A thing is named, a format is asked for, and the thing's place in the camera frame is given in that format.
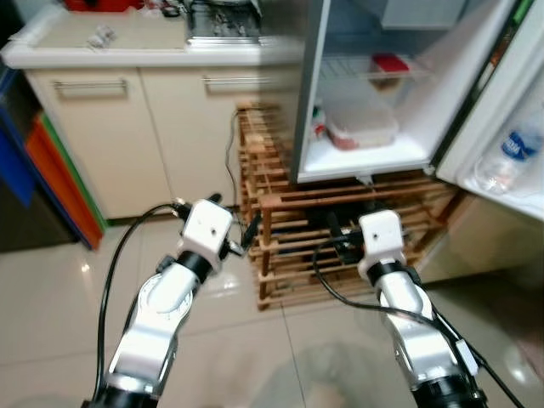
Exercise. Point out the steel kitchen sink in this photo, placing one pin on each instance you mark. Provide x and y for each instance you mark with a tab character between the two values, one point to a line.
223	24

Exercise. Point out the clear blue-label water bottle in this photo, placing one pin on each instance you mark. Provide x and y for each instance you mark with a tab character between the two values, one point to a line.
508	157

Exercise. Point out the red flat package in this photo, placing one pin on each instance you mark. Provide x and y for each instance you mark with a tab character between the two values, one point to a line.
391	63

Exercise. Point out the crumpled silver wrapper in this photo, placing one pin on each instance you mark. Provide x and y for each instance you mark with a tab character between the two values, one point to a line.
102	36

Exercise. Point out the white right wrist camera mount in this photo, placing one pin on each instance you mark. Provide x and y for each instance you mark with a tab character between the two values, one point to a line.
381	242

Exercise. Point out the white fridge door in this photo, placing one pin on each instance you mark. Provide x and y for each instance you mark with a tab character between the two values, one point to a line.
501	68

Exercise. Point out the cream kitchen cabinet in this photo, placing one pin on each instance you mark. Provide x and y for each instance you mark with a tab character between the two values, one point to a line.
161	136

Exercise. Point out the white lidded food container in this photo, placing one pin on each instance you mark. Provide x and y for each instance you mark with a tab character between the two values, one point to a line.
361	127

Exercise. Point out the green board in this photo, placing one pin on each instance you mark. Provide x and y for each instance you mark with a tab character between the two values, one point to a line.
85	187

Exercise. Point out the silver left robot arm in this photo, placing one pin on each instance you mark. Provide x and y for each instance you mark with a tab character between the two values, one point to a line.
157	323

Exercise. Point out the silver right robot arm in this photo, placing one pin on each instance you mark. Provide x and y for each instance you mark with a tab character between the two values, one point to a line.
421	340

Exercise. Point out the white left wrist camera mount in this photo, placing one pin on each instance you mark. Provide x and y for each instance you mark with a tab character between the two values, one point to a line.
206	228

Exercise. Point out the grey mini fridge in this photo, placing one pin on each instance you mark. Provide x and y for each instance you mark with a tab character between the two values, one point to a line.
308	102

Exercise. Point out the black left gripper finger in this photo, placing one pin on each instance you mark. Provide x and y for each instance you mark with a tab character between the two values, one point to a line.
252	231
215	199

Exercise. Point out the red and green carton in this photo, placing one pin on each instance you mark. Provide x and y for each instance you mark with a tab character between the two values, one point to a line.
319	123

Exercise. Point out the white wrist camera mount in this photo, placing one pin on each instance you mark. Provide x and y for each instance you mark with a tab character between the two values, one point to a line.
206	228
381	242

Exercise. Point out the blue board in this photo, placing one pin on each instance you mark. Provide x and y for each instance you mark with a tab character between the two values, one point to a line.
13	161

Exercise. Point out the orange board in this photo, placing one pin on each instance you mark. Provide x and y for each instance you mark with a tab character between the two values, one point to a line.
59	187

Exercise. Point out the wooden slatted rack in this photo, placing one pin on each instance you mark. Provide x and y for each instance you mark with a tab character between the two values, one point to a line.
289	246

